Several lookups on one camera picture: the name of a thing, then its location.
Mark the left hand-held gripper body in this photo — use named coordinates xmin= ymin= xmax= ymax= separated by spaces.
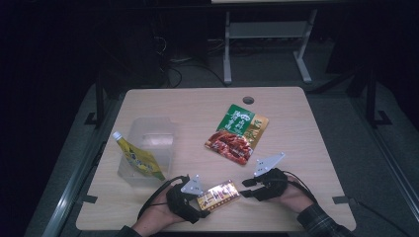
xmin=166 ymin=174 xmax=205 ymax=225

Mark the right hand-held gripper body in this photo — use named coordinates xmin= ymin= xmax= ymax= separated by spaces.
xmin=253 ymin=151 xmax=290 ymax=202

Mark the small yellow and red box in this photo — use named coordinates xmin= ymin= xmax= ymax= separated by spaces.
xmin=196 ymin=179 xmax=241 ymax=212

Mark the yellow spout pouch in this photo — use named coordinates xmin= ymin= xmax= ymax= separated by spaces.
xmin=112 ymin=130 xmax=167 ymax=182

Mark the clear plastic container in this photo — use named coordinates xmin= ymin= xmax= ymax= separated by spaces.
xmin=117 ymin=116 xmax=176 ymax=188

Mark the person's right hand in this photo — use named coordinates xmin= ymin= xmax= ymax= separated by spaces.
xmin=273 ymin=176 xmax=314 ymax=214

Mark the person's left hand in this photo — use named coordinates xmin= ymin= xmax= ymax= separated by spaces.
xmin=131 ymin=192 xmax=186 ymax=236

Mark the green and red snack packet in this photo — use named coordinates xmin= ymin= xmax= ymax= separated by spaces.
xmin=204 ymin=104 xmax=270 ymax=166

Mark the black metal stand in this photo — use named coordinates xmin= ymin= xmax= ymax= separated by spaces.
xmin=365 ymin=68 xmax=393 ymax=128
xmin=83 ymin=72 xmax=107 ymax=129

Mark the left hand-held gripper black cable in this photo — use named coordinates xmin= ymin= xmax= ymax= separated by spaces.
xmin=136 ymin=175 xmax=191 ymax=221

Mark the hand-held gripper black cable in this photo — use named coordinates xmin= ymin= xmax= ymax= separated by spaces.
xmin=136 ymin=175 xmax=191 ymax=221
xmin=282 ymin=170 xmax=319 ymax=203

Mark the right hand-held gripper black cable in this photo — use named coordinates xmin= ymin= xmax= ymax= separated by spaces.
xmin=282 ymin=170 xmax=319 ymax=203

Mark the black table edge bracket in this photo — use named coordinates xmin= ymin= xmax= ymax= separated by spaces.
xmin=77 ymin=194 xmax=99 ymax=204
xmin=331 ymin=196 xmax=359 ymax=205

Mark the aluminium rail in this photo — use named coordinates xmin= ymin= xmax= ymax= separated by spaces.
xmin=350 ymin=97 xmax=419 ymax=213
xmin=42 ymin=95 xmax=124 ymax=237

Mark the thin black floor cable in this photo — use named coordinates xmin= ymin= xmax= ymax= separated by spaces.
xmin=357 ymin=199 xmax=413 ymax=237

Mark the black floor cable loop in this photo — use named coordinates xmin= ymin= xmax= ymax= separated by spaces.
xmin=157 ymin=36 xmax=229 ymax=89

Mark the white metal table frame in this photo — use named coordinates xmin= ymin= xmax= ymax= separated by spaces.
xmin=210 ymin=0 xmax=347 ymax=85

